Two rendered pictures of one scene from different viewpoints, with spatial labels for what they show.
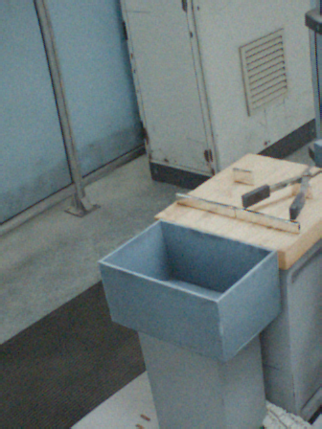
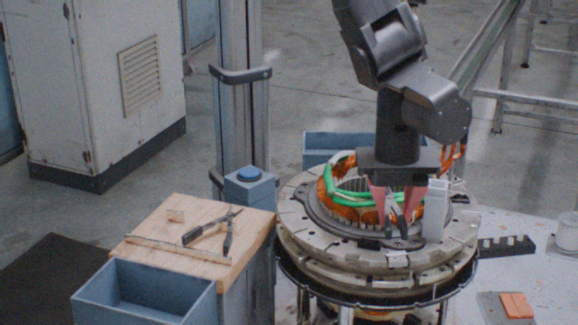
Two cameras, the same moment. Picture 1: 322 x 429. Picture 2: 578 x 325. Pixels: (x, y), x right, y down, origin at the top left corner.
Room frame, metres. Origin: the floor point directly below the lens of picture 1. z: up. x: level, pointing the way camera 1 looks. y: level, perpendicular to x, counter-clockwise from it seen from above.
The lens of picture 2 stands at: (-0.09, 0.13, 1.67)
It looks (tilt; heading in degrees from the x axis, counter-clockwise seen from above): 27 degrees down; 335
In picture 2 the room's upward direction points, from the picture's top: straight up
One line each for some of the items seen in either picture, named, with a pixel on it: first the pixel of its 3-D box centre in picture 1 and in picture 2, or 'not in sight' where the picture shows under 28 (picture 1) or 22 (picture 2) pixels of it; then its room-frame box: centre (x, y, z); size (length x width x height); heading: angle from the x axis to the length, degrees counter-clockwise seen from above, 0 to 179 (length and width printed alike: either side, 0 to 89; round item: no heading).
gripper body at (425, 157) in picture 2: not in sight; (397, 143); (0.59, -0.33, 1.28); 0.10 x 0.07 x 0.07; 65
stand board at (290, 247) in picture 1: (265, 204); (196, 238); (0.82, -0.13, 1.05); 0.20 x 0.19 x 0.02; 135
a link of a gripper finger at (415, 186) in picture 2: not in sight; (396, 193); (0.58, -0.33, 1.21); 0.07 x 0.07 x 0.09; 65
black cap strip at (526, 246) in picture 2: not in sight; (499, 247); (0.91, -0.83, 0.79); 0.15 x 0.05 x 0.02; 75
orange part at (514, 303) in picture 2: not in sight; (516, 305); (0.72, -0.72, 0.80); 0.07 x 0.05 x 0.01; 157
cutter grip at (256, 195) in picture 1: (256, 195); (192, 235); (0.79, -0.11, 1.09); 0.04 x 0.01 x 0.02; 120
